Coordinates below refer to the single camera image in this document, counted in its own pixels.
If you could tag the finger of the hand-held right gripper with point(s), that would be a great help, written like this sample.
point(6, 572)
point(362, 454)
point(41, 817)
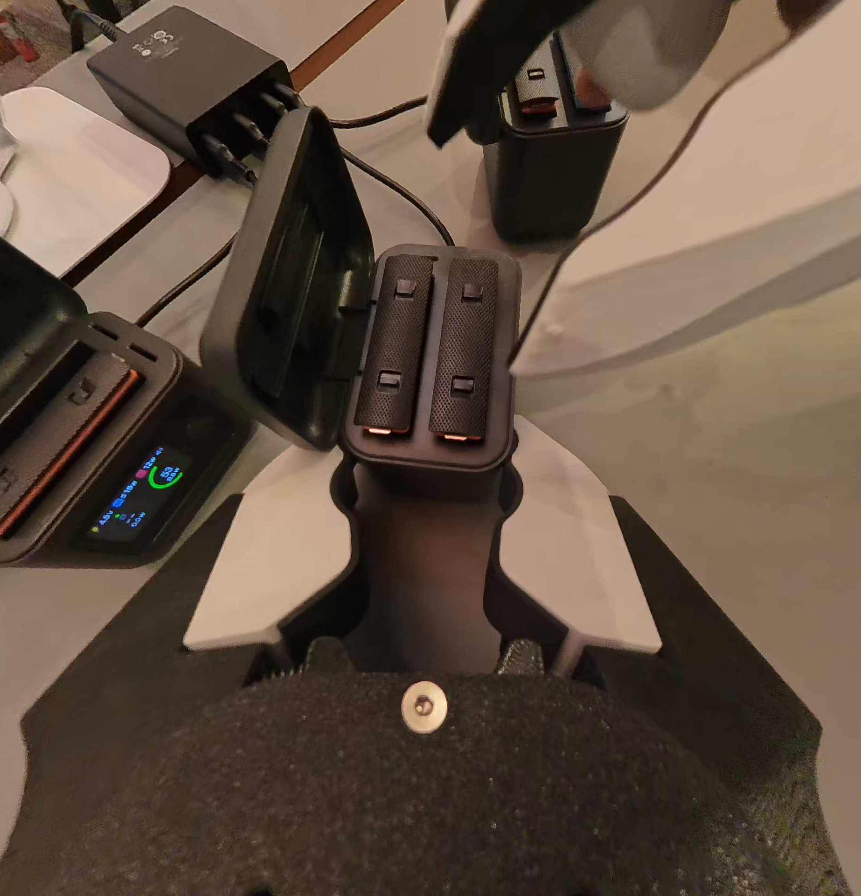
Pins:
point(448, 63)

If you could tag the black battery blue rim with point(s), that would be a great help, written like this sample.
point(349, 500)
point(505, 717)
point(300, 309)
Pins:
point(574, 77)

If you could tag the black battery orange rim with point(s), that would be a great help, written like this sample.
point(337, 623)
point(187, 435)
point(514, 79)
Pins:
point(469, 336)
point(60, 448)
point(535, 87)
point(392, 336)

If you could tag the black charging hub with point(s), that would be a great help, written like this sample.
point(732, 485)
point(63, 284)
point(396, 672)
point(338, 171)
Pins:
point(178, 63)

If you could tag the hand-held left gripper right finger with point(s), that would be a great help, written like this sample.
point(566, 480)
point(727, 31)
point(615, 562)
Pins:
point(577, 560)

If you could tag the person's right hand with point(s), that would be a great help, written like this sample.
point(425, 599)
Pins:
point(808, 10)

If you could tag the black battery charging case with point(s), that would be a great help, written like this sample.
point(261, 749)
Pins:
point(25, 308)
point(290, 280)
point(549, 182)

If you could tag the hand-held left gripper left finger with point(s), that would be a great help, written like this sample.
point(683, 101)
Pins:
point(276, 560)

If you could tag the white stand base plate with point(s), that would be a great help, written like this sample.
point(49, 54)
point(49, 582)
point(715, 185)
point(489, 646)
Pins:
point(88, 182)

